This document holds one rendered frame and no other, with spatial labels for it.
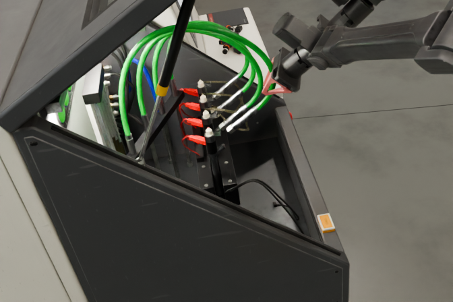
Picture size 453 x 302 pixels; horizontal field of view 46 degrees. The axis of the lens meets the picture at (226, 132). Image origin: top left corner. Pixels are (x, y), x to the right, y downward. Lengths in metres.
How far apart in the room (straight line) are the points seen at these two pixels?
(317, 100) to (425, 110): 0.64
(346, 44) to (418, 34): 0.21
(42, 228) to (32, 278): 0.15
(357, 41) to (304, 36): 0.19
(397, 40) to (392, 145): 2.22
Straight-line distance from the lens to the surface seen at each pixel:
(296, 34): 1.14
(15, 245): 1.12
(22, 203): 1.04
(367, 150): 3.04
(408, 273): 2.47
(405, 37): 0.88
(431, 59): 0.80
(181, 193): 1.01
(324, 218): 1.32
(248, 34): 2.11
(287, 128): 1.62
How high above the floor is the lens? 1.92
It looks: 36 degrees down
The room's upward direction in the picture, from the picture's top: 9 degrees counter-clockwise
